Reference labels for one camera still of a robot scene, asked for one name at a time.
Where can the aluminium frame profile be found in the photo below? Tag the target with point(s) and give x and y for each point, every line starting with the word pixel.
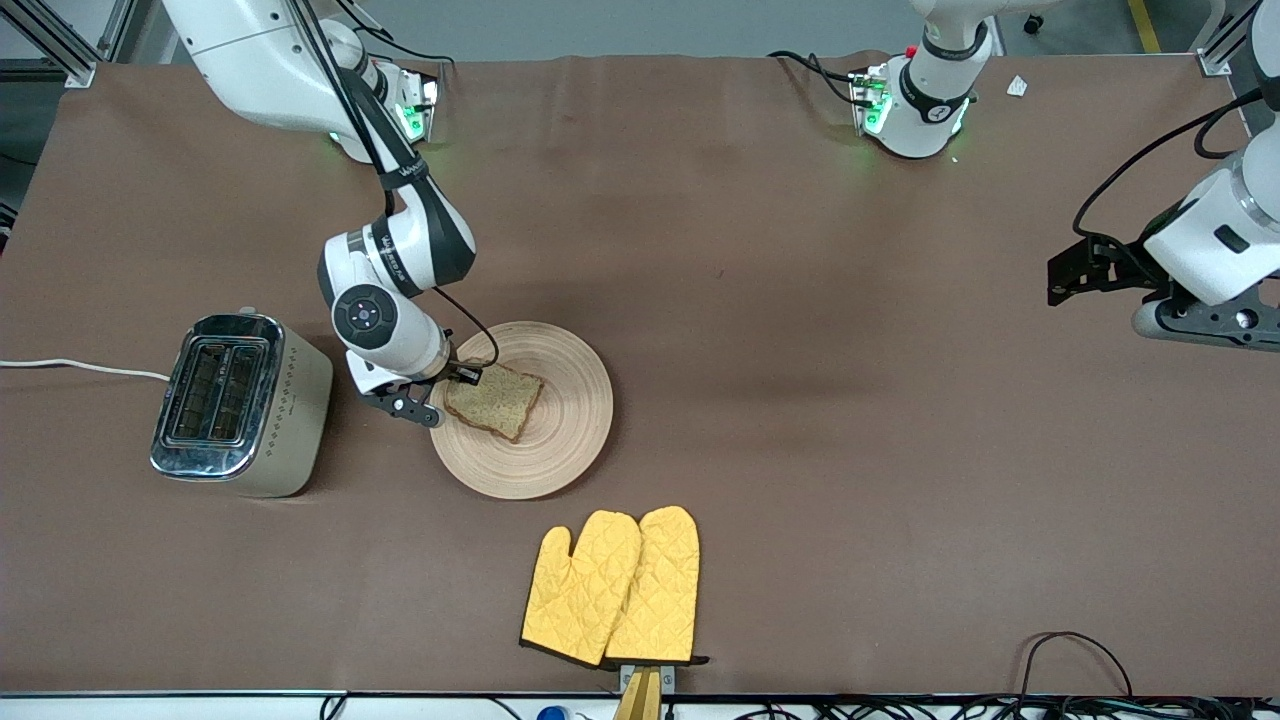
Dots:
pixel 1225 50
pixel 75 65

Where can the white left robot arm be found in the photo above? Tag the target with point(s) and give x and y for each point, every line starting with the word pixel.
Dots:
pixel 925 110

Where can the yellow quilted oven mitt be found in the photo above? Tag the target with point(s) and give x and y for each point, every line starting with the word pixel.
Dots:
pixel 660 590
pixel 575 600

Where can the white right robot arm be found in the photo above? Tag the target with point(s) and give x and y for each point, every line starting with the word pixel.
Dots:
pixel 260 60

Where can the grey metal bracket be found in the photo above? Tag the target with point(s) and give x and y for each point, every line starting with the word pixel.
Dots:
pixel 667 678

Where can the base connector box green light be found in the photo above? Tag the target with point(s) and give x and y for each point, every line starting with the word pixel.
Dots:
pixel 418 105
pixel 868 100

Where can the white paper scrap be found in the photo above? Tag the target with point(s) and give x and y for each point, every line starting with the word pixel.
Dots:
pixel 1017 86

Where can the cream and chrome toaster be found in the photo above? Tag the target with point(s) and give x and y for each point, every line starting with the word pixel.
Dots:
pixel 285 420

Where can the brown bread slice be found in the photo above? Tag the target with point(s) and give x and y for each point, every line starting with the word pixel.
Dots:
pixel 495 405

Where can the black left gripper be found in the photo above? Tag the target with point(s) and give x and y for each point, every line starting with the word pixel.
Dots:
pixel 1117 262

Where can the brown table cover cloth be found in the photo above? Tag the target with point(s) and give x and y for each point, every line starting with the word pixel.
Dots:
pixel 760 300

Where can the round wooden plate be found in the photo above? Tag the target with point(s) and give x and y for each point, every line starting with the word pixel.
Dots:
pixel 560 440

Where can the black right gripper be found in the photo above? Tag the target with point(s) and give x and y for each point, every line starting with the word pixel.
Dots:
pixel 455 370

